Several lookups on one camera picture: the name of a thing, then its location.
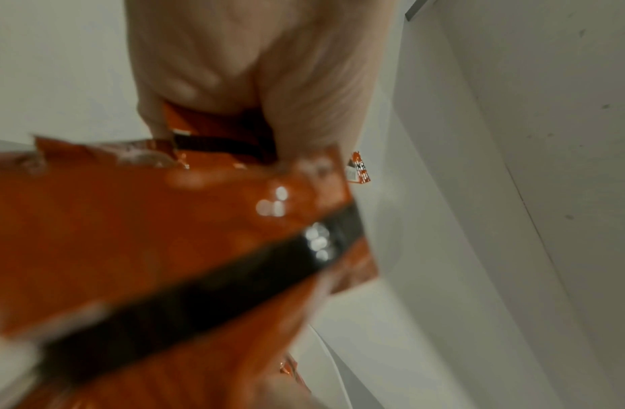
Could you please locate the white plastic tray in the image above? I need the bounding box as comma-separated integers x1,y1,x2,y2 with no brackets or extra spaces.
292,325,354,409

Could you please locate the person's left hand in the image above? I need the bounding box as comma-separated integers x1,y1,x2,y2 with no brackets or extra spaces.
123,0,399,169

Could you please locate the person's right hand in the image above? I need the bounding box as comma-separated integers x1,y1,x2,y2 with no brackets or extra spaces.
261,375,319,409

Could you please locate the bunch of Nescafe sachets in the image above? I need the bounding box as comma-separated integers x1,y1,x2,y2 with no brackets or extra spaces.
0,101,380,409

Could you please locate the pile of red Nescafe sachets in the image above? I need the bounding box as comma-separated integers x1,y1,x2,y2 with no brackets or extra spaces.
277,353,310,395

